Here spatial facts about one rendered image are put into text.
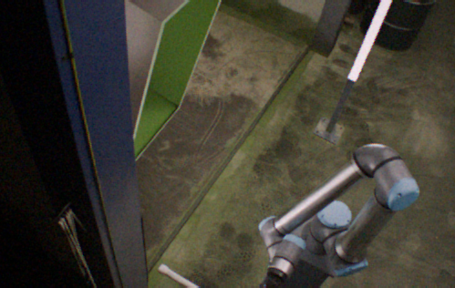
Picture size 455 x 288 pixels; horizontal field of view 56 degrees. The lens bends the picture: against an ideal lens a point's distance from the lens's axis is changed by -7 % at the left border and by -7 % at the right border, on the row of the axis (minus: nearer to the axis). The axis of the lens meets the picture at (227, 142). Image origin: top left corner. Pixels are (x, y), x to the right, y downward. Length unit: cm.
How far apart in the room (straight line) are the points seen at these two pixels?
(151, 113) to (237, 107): 89
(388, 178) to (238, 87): 227
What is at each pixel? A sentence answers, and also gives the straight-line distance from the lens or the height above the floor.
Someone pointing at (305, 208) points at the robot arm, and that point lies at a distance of 175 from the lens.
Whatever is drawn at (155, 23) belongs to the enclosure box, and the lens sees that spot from 163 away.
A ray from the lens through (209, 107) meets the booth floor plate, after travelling 345.
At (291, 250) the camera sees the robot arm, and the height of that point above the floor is 112.
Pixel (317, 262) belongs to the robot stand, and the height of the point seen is 64.
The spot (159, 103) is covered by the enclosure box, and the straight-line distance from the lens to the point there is 286.
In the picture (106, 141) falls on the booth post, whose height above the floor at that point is 182.
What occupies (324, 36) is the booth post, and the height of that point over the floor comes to 20.
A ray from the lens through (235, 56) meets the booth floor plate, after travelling 389.
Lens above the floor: 263
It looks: 53 degrees down
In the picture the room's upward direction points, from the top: 11 degrees clockwise
